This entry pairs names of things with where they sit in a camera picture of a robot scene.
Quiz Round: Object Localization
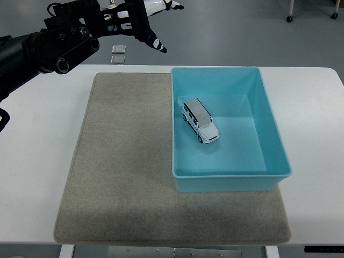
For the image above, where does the beige felt mat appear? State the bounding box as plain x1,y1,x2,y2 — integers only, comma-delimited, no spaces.
53,71,292,247

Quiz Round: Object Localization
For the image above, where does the light blue plastic box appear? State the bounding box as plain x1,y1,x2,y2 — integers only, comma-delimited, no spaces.
170,66,293,193

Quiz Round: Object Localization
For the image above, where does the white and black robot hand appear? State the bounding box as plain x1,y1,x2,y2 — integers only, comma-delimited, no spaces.
143,0,185,54

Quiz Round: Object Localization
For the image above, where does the black table control panel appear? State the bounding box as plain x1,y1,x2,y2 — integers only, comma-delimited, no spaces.
304,245,344,254

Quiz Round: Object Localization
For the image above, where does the white toy car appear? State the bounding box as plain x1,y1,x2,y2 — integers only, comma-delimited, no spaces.
181,97,220,146

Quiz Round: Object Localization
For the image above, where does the grey metal plate with screws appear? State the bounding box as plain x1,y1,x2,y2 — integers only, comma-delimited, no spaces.
106,246,243,258

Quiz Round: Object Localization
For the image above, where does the white table leg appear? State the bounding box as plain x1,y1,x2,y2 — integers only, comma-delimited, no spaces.
264,245,281,258
59,245,75,258

